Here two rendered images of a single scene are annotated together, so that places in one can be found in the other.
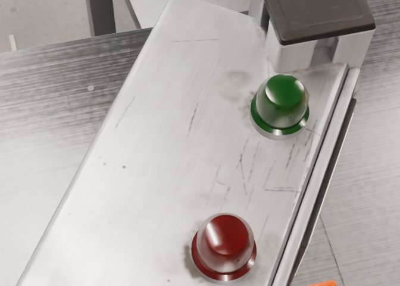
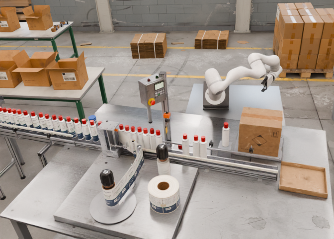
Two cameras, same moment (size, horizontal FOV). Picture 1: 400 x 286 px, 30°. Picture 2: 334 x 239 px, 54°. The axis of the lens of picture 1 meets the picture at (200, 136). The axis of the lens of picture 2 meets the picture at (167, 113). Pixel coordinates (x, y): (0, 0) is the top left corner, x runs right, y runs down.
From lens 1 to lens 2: 2.16 m
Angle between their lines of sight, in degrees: 37
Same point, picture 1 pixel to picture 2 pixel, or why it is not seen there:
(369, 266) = not seen: hidden behind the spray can
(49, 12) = not seen: hidden behind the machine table
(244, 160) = (153, 79)
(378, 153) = (207, 135)
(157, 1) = (190, 111)
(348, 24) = (162, 74)
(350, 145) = (204, 132)
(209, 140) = (152, 78)
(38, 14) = not seen: hidden behind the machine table
